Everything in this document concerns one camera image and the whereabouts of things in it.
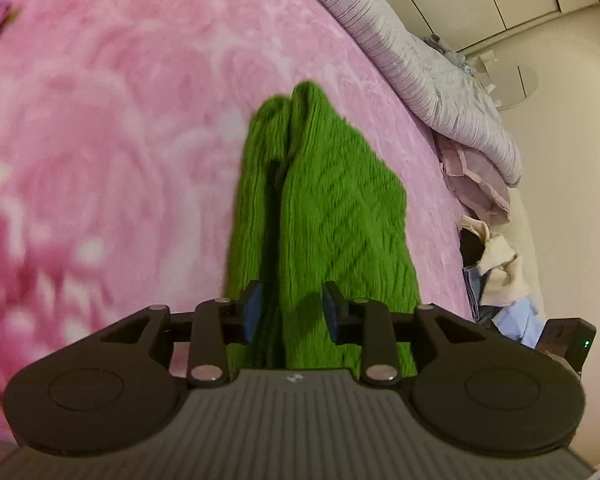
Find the green knit sweater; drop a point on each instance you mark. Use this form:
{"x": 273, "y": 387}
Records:
{"x": 340, "y": 200}

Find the oval mirror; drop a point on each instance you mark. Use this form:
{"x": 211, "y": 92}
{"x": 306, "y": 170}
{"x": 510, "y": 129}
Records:
{"x": 515, "y": 85}

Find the blue jeans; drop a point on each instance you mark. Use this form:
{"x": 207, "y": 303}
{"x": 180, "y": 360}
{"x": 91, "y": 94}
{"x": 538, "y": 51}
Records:
{"x": 475, "y": 290}

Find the pink floral blanket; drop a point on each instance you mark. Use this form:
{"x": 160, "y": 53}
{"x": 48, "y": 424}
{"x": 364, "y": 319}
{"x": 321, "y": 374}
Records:
{"x": 105, "y": 135}

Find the blue cloth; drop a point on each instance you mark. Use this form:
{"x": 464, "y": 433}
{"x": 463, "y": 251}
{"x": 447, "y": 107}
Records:
{"x": 460, "y": 62}

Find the light blue shirt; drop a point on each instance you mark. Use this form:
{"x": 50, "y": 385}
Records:
{"x": 520, "y": 320}

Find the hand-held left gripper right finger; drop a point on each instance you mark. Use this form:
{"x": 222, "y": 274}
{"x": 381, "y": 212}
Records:
{"x": 335, "y": 310}

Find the grey striped quilt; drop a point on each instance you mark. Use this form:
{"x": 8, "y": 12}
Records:
{"x": 430, "y": 85}

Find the white small shelf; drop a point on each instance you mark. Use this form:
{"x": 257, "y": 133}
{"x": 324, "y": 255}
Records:
{"x": 485, "y": 62}

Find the cream sweater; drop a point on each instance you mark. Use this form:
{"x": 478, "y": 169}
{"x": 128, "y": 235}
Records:
{"x": 500, "y": 270}

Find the mauve pillow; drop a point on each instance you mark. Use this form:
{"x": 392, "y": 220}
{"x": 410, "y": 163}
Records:
{"x": 475, "y": 185}

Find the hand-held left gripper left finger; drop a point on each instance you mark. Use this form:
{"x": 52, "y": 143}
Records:
{"x": 250, "y": 310}

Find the small black garment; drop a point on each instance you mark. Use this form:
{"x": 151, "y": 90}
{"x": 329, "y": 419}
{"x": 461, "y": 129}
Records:
{"x": 471, "y": 250}

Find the grey and blue clothes heap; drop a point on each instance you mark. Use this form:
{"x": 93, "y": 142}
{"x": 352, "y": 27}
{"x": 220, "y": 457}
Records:
{"x": 437, "y": 42}

